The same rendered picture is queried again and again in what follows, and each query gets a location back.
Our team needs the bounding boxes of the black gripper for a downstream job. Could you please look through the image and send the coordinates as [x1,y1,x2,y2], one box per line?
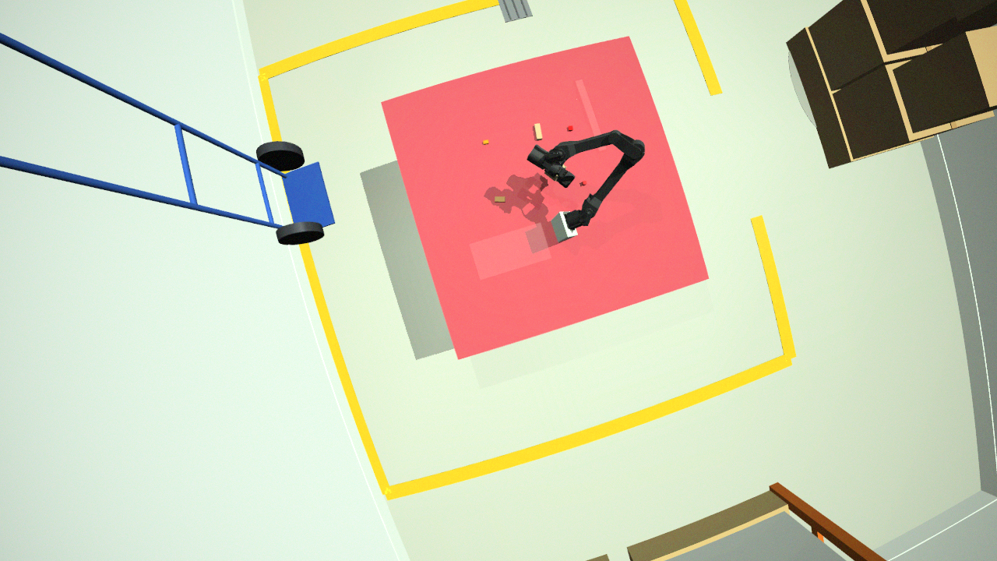
[540,166,575,188]

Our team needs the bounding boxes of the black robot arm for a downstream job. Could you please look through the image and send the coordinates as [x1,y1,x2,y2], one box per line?
[527,129,646,231]

